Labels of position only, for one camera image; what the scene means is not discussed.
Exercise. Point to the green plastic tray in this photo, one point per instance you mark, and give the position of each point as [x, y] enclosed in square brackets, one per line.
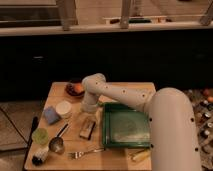
[124, 127]

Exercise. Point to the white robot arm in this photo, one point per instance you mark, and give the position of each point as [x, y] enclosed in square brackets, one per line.
[174, 140]

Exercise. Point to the green pea pod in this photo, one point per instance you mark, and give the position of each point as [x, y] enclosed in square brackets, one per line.
[100, 103]

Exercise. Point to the dark bowl with orange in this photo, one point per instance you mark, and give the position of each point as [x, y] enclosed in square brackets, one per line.
[74, 88]

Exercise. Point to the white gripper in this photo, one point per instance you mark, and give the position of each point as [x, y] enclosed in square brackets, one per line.
[88, 108]

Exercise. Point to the wooden table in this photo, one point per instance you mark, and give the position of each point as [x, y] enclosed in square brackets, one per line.
[108, 160]

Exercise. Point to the black stand beside table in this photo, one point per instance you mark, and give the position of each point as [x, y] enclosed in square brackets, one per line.
[34, 125]

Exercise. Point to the blue sponge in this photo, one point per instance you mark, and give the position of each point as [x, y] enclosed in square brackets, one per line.
[51, 116]

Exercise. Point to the wooden block eraser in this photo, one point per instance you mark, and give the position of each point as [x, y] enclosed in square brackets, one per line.
[87, 129]

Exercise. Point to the white round container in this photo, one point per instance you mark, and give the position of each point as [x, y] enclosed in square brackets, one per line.
[63, 108]

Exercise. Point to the metal measuring cup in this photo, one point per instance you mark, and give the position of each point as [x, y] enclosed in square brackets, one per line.
[56, 144]

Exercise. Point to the silver fork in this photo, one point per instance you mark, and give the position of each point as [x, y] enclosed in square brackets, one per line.
[79, 154]

